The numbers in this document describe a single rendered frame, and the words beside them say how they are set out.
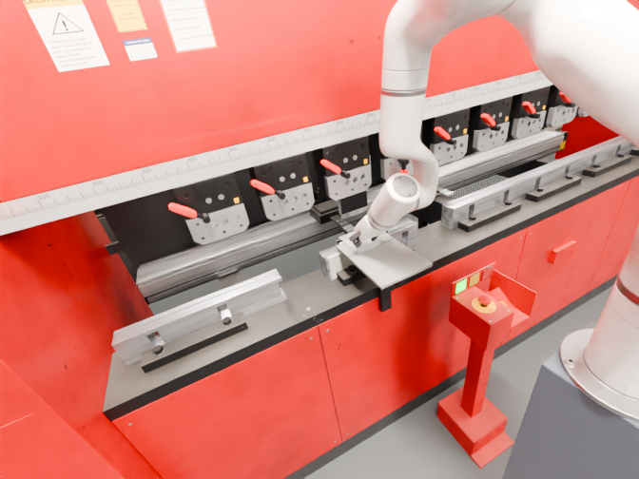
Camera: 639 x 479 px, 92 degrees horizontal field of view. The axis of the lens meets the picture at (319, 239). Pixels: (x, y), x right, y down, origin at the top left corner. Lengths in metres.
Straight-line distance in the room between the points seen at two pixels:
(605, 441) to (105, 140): 1.09
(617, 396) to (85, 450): 1.05
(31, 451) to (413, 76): 1.06
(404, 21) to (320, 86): 0.30
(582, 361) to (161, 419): 1.02
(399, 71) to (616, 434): 0.72
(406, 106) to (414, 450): 1.45
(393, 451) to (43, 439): 1.29
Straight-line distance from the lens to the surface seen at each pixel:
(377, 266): 0.93
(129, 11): 0.80
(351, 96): 0.91
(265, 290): 1.01
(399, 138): 0.70
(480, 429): 1.67
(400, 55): 0.66
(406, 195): 0.74
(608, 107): 0.56
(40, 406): 0.87
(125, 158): 0.81
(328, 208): 1.23
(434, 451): 1.72
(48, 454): 0.97
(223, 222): 0.86
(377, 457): 1.70
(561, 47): 0.55
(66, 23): 0.80
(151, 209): 1.41
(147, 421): 1.09
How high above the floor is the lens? 1.56
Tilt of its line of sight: 31 degrees down
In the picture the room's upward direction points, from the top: 10 degrees counter-clockwise
